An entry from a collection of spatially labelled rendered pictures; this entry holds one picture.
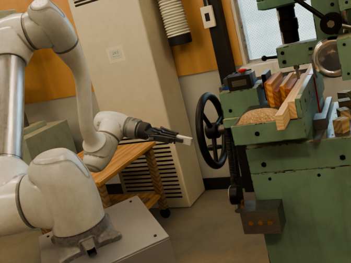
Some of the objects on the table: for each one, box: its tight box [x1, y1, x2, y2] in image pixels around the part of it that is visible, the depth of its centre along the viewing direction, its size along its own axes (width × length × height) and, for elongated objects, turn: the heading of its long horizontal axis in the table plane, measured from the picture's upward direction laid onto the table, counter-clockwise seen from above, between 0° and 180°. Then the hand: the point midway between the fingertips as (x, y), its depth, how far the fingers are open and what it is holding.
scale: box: [297, 68, 313, 94], centre depth 148 cm, size 50×1×1 cm, turn 21°
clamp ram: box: [254, 69, 272, 101], centre depth 156 cm, size 9×8×9 cm
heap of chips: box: [236, 108, 278, 125], centre depth 133 cm, size 8×12×3 cm
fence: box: [295, 70, 322, 118], centre depth 149 cm, size 60×2×6 cm, turn 21°
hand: (184, 140), depth 186 cm, fingers closed
